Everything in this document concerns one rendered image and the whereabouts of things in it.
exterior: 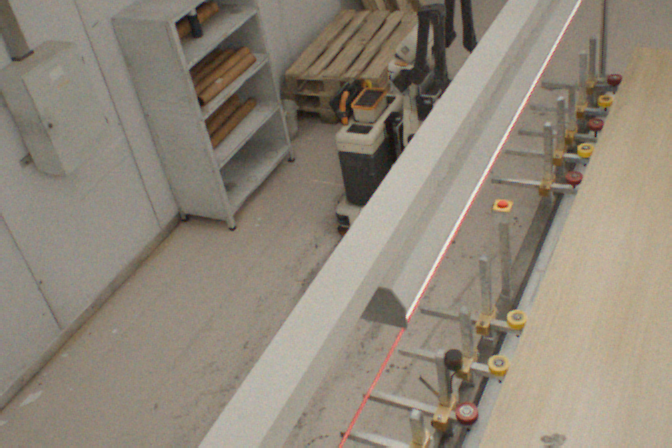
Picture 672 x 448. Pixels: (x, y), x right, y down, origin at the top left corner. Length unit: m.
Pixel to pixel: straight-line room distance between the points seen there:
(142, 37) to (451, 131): 3.67
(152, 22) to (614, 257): 2.88
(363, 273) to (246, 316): 3.68
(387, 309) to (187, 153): 4.09
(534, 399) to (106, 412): 2.49
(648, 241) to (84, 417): 3.02
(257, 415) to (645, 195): 3.07
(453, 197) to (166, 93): 3.79
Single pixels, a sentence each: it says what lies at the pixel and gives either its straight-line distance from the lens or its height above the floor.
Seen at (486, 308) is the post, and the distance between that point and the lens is 3.30.
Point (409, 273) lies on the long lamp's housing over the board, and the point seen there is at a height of 2.37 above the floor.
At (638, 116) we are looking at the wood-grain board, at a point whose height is 0.90.
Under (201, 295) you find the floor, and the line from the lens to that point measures 5.05.
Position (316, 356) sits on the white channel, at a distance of 1.05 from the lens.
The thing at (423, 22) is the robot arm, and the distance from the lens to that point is 4.11.
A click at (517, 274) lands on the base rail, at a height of 0.70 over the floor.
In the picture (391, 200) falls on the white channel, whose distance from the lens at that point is 1.27.
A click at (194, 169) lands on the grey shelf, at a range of 5.32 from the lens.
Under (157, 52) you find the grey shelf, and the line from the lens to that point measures 4.93.
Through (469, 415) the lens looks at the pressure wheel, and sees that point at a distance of 2.93.
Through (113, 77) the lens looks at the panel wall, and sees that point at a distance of 5.08.
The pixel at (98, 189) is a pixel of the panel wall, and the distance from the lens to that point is 5.07.
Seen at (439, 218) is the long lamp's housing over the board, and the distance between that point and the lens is 1.37.
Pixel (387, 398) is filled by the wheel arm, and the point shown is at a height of 0.86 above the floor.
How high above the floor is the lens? 3.21
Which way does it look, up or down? 36 degrees down
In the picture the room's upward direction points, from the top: 11 degrees counter-clockwise
